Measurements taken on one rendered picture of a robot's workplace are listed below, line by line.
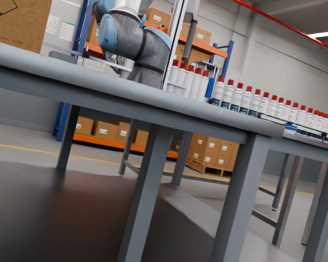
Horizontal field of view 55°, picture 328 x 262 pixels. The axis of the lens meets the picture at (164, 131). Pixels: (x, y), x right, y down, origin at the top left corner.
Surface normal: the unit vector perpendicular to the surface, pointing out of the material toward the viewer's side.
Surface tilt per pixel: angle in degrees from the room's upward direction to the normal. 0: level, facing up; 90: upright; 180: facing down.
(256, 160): 90
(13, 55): 90
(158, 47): 88
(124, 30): 82
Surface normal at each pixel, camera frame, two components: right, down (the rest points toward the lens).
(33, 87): 0.44, 0.15
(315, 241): -0.86, -0.19
